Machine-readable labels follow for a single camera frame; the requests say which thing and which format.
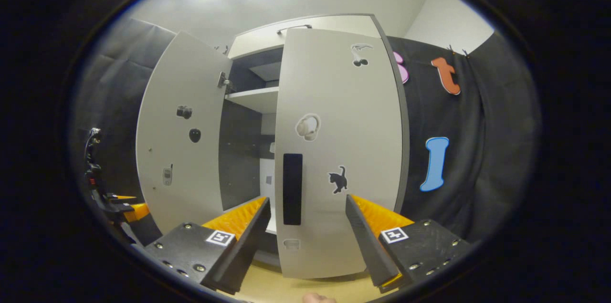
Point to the black backdrop cloth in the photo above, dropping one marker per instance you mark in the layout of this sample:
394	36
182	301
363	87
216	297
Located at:
114	102
482	150

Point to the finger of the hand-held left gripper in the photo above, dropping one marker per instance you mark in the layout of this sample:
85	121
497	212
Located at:
129	209
121	197

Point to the metal door hinge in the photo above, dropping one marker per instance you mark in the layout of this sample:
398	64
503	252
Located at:
224	81

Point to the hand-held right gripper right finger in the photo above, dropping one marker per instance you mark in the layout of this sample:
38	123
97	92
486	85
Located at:
367	241

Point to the white cabinet drawer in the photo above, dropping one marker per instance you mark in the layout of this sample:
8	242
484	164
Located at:
334	21

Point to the white and grey cabinet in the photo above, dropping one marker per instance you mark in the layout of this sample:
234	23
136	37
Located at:
238	150

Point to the white cabinet door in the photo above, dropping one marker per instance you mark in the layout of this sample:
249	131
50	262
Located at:
181	78
343	117

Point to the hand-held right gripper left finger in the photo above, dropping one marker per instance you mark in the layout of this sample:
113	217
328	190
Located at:
248	241

